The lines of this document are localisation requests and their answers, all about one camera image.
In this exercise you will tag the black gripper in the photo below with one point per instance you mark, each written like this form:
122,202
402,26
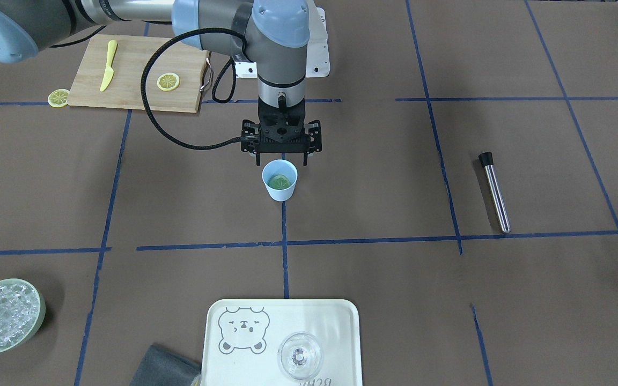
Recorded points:
248,138

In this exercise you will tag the yellow lemon slice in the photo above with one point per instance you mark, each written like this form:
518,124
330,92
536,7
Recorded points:
279,182

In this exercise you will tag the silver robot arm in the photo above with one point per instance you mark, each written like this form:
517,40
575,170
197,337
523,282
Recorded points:
275,35

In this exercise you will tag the light blue plastic cup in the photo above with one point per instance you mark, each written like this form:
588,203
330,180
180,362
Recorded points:
280,166

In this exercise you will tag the lemon slice beside board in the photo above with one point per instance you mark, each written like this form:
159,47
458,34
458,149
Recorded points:
58,98

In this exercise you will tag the wooden cutting board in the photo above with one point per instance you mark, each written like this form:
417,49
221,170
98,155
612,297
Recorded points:
133,53

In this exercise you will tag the cream bear tray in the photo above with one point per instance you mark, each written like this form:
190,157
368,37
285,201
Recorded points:
242,339

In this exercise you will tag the yellow plastic knife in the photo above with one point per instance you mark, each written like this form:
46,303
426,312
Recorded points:
107,78

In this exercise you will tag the clear wine glass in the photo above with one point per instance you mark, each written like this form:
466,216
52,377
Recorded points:
300,356

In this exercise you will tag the steel muddler black cap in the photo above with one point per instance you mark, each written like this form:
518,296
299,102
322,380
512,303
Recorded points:
488,164

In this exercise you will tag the grey folded cloth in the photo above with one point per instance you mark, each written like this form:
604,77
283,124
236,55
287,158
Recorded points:
159,366

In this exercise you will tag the green bowl of ice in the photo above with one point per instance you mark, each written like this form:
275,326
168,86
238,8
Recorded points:
22,311

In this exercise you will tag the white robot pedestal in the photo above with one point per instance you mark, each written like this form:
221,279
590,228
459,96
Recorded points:
318,64

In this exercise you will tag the metal board handle loop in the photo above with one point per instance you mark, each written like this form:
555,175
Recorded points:
208,76

